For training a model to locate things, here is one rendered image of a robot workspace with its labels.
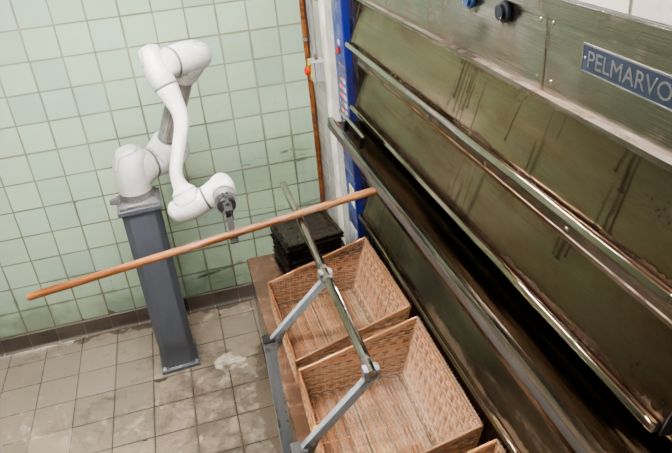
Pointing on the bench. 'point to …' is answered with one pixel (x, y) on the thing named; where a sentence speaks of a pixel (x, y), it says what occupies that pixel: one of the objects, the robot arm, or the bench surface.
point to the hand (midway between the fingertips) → (231, 225)
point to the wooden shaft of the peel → (200, 243)
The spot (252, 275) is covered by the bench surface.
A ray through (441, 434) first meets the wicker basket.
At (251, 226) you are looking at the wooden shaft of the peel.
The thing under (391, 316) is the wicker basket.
